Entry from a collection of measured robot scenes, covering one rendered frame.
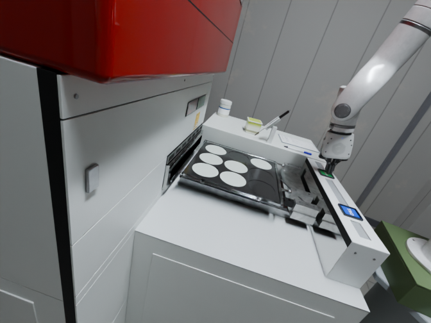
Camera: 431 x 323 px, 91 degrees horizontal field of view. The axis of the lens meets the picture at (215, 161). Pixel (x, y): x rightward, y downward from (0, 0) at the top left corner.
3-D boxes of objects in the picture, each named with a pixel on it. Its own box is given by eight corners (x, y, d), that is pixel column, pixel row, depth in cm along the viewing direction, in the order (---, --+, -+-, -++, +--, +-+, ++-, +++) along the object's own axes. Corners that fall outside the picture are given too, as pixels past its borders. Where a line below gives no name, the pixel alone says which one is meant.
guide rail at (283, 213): (178, 183, 80) (179, 176, 79) (180, 181, 82) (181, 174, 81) (308, 225, 77) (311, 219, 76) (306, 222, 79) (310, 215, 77)
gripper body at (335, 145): (329, 130, 77) (322, 158, 81) (360, 132, 75) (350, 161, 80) (324, 125, 84) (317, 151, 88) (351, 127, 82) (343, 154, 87)
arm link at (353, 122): (354, 127, 73) (356, 123, 79) (366, 87, 67) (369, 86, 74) (327, 123, 77) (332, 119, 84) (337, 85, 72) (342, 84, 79)
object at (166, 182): (160, 189, 70) (165, 165, 66) (196, 145, 109) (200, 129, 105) (165, 191, 70) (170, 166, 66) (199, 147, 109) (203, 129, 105)
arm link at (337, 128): (333, 125, 76) (330, 132, 77) (360, 127, 74) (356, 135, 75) (326, 120, 83) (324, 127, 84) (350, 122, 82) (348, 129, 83)
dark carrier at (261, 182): (183, 173, 73) (183, 172, 73) (205, 142, 104) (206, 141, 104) (279, 204, 71) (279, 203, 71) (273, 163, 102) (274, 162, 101)
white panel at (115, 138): (63, 301, 38) (36, 67, 21) (192, 149, 112) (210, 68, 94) (78, 307, 38) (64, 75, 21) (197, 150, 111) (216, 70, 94)
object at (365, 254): (326, 277, 58) (353, 241, 52) (295, 181, 107) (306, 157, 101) (360, 289, 57) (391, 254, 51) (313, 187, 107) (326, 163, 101)
